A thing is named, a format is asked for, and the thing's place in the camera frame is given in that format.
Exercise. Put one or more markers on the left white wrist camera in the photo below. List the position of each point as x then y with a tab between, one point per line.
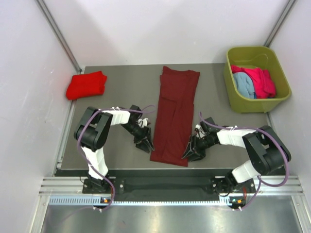
143	122

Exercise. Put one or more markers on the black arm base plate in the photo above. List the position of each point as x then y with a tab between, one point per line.
208	185

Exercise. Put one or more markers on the aluminium front rail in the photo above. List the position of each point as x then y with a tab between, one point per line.
68	186

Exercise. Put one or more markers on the light blue garment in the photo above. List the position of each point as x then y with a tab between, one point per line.
244	85

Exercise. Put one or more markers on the pink garment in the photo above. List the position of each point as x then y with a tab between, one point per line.
263	84

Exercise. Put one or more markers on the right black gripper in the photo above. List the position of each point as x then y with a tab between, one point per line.
198	151

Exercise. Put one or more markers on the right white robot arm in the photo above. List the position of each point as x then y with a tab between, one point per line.
265	150

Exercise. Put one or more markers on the dark red t-shirt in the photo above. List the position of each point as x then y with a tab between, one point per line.
175	112

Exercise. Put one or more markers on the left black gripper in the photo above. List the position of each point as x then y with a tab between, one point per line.
143	146

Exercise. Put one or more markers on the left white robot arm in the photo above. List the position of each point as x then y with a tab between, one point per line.
92	132

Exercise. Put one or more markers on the olive green plastic bin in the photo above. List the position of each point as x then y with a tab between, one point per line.
255	57

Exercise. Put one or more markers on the folded bright red t-shirt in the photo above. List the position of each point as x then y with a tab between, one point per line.
86	85

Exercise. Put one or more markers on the grey slotted cable duct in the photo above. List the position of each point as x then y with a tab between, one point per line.
103	201

